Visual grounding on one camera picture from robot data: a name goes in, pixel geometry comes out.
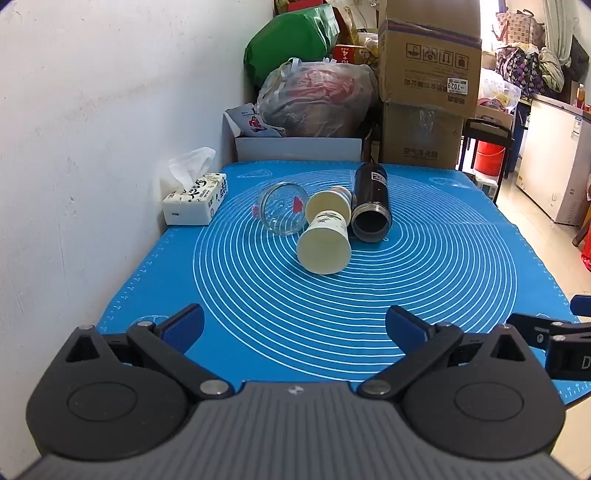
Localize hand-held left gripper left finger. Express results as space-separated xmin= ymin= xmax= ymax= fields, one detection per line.
xmin=60 ymin=303 xmax=235 ymax=402

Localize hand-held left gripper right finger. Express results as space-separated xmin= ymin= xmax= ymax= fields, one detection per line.
xmin=356 ymin=305 xmax=533 ymax=402

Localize cream printed paper cup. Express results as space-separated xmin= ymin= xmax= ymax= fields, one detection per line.
xmin=296 ymin=210 xmax=352 ymax=276

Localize black thermos cup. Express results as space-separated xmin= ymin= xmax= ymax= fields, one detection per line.
xmin=350 ymin=162 xmax=393 ymax=243

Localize clear glass cup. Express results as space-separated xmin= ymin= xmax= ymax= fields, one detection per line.
xmin=257 ymin=182 xmax=309 ymax=237

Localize cream flask cup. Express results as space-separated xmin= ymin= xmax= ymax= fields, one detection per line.
xmin=305 ymin=186 xmax=354 ymax=227

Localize red plastic item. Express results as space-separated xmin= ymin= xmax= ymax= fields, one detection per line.
xmin=579 ymin=225 xmax=591 ymax=274

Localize blue silicone baking mat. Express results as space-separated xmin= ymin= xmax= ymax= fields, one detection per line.
xmin=95 ymin=161 xmax=581 ymax=408

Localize white tissue pack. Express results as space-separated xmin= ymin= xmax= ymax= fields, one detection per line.
xmin=163 ymin=147 xmax=228 ymax=226

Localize white small appliance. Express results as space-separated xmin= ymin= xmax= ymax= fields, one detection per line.
xmin=474 ymin=172 xmax=500 ymax=200

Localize white chest freezer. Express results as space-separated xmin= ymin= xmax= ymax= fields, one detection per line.
xmin=516 ymin=93 xmax=591 ymax=227

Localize red plastic bucket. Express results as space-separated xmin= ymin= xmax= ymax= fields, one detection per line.
xmin=475 ymin=140 xmax=507 ymax=177

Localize plain brown cardboard box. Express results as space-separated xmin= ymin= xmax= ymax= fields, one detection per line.
xmin=379 ymin=100 xmax=465 ymax=171

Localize small cardboard box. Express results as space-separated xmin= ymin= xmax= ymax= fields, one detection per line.
xmin=475 ymin=103 xmax=515 ymax=130

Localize white open box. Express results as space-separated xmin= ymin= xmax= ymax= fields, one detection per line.
xmin=223 ymin=110 xmax=363 ymax=162

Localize white and blue packet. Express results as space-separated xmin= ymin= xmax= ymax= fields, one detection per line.
xmin=225 ymin=103 xmax=283 ymax=138

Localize white plastic bag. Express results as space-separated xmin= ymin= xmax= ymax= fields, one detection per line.
xmin=477 ymin=69 xmax=523 ymax=114

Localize pale green bundled cloth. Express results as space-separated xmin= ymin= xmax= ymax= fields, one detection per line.
xmin=539 ymin=46 xmax=565 ymax=92

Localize clear plastic bag red contents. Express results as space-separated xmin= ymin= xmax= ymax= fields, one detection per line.
xmin=256 ymin=58 xmax=380 ymax=138

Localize purple flowered bag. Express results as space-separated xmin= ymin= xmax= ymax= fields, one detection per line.
xmin=496 ymin=44 xmax=550 ymax=96

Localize large labelled cardboard box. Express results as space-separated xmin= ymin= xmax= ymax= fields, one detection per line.
xmin=377 ymin=0 xmax=484 ymax=119

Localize red carton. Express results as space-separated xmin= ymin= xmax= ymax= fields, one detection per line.
xmin=333 ymin=44 xmax=371 ymax=66

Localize pink checkered bag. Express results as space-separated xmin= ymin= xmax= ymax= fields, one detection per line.
xmin=496 ymin=10 xmax=546 ymax=47

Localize green plastic bag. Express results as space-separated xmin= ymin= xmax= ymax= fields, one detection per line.
xmin=244 ymin=4 xmax=341 ymax=88

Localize black metal stool frame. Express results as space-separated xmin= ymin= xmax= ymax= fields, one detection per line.
xmin=457 ymin=117 xmax=516 ymax=205

